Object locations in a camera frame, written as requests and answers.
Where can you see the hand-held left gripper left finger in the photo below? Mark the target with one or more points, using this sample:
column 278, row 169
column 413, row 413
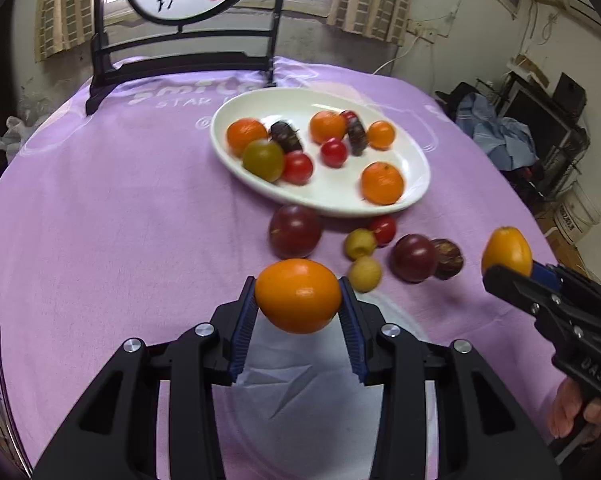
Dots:
column 240, row 330

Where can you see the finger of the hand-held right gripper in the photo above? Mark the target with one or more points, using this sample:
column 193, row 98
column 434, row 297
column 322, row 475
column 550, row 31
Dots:
column 515, row 285
column 542, row 272

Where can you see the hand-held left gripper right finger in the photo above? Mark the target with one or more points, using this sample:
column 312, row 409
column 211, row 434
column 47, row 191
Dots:
column 353, row 330

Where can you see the smooth small orange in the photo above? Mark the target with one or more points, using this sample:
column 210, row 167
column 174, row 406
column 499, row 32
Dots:
column 298, row 295
column 506, row 251

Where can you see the small yellow-green fruit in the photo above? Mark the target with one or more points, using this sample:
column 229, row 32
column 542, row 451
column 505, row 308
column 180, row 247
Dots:
column 360, row 244
column 365, row 273

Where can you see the dark purple tomato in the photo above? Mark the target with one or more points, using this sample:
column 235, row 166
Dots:
column 295, row 230
column 414, row 257

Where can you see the red cherry tomato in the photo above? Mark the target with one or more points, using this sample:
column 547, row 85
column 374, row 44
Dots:
column 334, row 152
column 297, row 167
column 349, row 116
column 383, row 230

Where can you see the white oval plate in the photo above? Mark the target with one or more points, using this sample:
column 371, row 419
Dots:
column 330, row 195

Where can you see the large orange tangerine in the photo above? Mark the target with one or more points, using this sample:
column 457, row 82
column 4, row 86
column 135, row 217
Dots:
column 382, row 182

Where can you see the green tangerine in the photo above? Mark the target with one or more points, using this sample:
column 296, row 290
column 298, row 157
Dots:
column 264, row 160

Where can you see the person's right hand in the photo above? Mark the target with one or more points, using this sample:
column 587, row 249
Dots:
column 565, row 410

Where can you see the white plastic bucket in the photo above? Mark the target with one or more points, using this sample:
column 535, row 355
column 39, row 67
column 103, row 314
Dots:
column 577, row 212

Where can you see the blue cloth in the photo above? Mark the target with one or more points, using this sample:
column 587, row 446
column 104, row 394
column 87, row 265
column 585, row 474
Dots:
column 500, row 135

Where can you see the black monitor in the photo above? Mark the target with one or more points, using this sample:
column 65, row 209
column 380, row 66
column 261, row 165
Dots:
column 530, row 110

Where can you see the black speaker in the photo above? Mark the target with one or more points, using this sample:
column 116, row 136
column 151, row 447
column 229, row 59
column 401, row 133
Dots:
column 570, row 92

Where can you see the white plastic bag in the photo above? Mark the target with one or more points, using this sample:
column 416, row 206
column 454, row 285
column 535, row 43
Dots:
column 10, row 132

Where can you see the beige checked curtain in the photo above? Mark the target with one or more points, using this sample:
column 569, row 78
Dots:
column 65, row 10
column 370, row 0

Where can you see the white wall socket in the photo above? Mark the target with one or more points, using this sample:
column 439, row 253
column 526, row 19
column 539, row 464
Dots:
column 423, row 31

